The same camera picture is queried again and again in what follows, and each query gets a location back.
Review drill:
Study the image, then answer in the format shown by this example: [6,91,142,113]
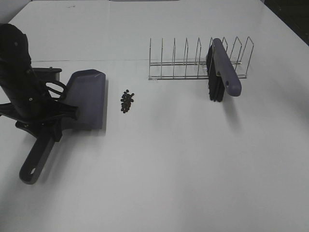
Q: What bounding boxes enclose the purple plastic dustpan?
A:
[15,69,106,185]

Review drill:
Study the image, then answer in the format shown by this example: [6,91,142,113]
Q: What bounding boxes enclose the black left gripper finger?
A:
[55,101,79,120]
[48,120,62,142]

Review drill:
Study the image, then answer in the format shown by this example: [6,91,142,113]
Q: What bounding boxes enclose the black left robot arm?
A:
[0,23,78,142]

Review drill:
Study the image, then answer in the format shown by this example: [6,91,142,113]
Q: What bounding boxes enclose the pile of coffee beans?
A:
[120,89,135,114]

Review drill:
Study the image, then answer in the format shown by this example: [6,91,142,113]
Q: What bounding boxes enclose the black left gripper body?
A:
[0,67,67,132]

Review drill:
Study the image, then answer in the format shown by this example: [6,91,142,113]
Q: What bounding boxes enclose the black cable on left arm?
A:
[44,81,66,100]

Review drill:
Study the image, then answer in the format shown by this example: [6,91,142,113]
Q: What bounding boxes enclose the purple hand brush black bristles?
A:
[206,38,242,102]

